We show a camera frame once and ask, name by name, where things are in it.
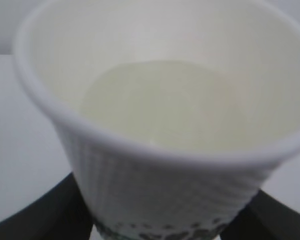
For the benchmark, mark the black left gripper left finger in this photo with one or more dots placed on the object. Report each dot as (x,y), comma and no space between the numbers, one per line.
(60,214)

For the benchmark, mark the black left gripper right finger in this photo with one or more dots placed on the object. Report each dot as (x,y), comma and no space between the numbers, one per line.
(264,218)

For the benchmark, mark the white paper cup green logo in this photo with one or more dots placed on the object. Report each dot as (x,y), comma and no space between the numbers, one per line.
(172,113)

